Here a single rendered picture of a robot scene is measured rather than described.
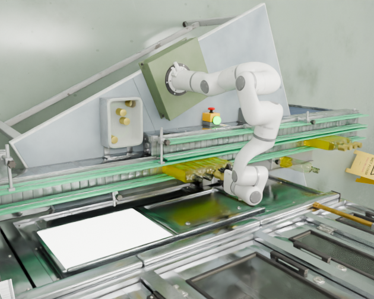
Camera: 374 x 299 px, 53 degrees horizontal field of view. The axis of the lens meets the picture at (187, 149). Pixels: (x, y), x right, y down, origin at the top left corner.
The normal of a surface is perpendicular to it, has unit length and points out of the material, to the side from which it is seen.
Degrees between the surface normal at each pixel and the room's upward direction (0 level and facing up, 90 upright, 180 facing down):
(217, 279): 90
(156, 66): 2
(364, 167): 77
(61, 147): 0
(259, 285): 90
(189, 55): 2
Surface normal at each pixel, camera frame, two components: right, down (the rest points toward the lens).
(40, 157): 0.59, 0.20
